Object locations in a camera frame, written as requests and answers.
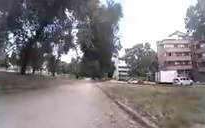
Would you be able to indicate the white car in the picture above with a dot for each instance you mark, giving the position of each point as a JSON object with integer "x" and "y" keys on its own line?
{"x": 183, "y": 81}

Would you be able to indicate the white box truck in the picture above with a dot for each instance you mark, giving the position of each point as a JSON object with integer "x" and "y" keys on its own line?
{"x": 165, "y": 76}

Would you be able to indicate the grey paved path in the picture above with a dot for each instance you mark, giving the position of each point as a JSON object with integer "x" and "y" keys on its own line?
{"x": 63, "y": 110}

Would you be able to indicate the green tree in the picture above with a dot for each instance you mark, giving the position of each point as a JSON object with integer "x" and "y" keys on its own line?
{"x": 140, "y": 60}

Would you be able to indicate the reddish multi-storey building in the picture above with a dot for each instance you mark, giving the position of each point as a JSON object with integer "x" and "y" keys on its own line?
{"x": 180, "y": 53}

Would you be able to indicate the grass verge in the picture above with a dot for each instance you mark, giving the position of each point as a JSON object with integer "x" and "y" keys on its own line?
{"x": 20, "y": 81}

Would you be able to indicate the dry grass field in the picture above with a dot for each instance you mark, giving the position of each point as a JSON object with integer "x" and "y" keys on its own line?
{"x": 170, "y": 103}

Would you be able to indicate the row of large trees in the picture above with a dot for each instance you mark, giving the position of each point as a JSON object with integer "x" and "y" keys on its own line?
{"x": 90, "y": 36}

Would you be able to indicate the stone kerb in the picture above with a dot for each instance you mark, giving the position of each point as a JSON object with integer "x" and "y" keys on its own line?
{"x": 130, "y": 111}

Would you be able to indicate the parked car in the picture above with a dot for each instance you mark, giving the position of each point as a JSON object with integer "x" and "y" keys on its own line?
{"x": 134, "y": 81}

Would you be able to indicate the pale building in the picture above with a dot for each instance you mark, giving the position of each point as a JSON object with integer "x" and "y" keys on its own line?
{"x": 122, "y": 70}

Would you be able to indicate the dark tree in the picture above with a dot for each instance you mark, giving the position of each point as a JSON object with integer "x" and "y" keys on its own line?
{"x": 201, "y": 20}

